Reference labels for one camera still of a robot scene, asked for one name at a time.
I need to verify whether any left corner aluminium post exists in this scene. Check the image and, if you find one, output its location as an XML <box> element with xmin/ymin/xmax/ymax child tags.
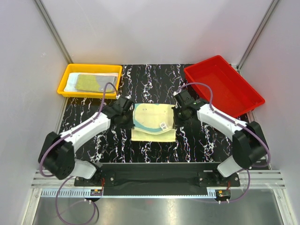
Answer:
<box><xmin>33</xmin><ymin>0</ymin><xmax>74</xmax><ymax>64</ymax></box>

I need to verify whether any teal patterned towel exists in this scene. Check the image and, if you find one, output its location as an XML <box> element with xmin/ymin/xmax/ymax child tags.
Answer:
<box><xmin>131</xmin><ymin>103</ymin><xmax>176</xmax><ymax>143</ymax></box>

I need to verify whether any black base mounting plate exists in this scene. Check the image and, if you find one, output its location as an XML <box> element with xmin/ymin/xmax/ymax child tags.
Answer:
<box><xmin>74</xmin><ymin>162</ymin><xmax>240</xmax><ymax>188</ymax></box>

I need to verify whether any left small electronics board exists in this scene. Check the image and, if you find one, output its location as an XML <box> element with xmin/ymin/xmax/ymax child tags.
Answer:
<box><xmin>90</xmin><ymin>188</ymin><xmax>103</xmax><ymax>196</ymax></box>

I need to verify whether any right corner aluminium post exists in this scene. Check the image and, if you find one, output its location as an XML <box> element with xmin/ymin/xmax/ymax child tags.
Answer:
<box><xmin>236</xmin><ymin>0</ymin><xmax>281</xmax><ymax>73</ymax></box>

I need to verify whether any red plastic bin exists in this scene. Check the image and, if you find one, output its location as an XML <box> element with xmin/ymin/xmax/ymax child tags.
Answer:
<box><xmin>184</xmin><ymin>55</ymin><xmax>265</xmax><ymax>118</ymax></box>

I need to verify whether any aluminium frame rail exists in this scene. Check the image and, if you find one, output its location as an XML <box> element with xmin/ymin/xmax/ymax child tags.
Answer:
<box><xmin>31</xmin><ymin>170</ymin><xmax>285</xmax><ymax>199</ymax></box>

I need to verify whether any right small electronics board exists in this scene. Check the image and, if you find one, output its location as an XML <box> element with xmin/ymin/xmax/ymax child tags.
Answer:
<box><xmin>216</xmin><ymin>189</ymin><xmax>231</xmax><ymax>199</ymax></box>

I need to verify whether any corner aluminium post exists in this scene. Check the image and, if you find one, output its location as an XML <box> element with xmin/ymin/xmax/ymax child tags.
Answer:
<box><xmin>33</xmin><ymin>0</ymin><xmax>74</xmax><ymax>64</ymax></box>
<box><xmin>236</xmin><ymin>0</ymin><xmax>281</xmax><ymax>73</ymax></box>

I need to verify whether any small electronics board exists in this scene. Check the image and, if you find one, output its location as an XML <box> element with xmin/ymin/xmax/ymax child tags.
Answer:
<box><xmin>90</xmin><ymin>188</ymin><xmax>103</xmax><ymax>196</ymax></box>
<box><xmin>216</xmin><ymin>189</ymin><xmax>231</xmax><ymax>199</ymax></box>

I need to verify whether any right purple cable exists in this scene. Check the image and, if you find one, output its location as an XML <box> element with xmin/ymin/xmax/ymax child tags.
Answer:
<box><xmin>174</xmin><ymin>82</ymin><xmax>271</xmax><ymax>203</ymax></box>

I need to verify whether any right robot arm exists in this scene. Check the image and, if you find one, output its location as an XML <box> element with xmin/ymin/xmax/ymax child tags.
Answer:
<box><xmin>173</xmin><ymin>90</ymin><xmax>268</xmax><ymax>186</ymax></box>

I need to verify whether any light blue towel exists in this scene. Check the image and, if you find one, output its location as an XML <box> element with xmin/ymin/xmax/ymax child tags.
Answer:
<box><xmin>64</xmin><ymin>72</ymin><xmax>119</xmax><ymax>92</ymax></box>

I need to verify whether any yellow-green towel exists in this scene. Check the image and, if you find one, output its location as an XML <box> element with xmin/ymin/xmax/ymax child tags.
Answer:
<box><xmin>75</xmin><ymin>74</ymin><xmax>117</xmax><ymax>93</ymax></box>

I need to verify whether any yellow plastic bin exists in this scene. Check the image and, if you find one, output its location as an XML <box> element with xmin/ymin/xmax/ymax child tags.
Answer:
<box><xmin>57</xmin><ymin>64</ymin><xmax>123</xmax><ymax>98</ymax></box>

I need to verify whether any pink towel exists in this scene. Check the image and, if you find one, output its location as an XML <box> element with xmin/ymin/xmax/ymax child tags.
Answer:
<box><xmin>67</xmin><ymin>73</ymin><xmax>79</xmax><ymax>88</ymax></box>

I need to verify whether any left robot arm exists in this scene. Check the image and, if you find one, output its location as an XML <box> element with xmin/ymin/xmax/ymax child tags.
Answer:
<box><xmin>38</xmin><ymin>96</ymin><xmax>134</xmax><ymax>186</ymax></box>

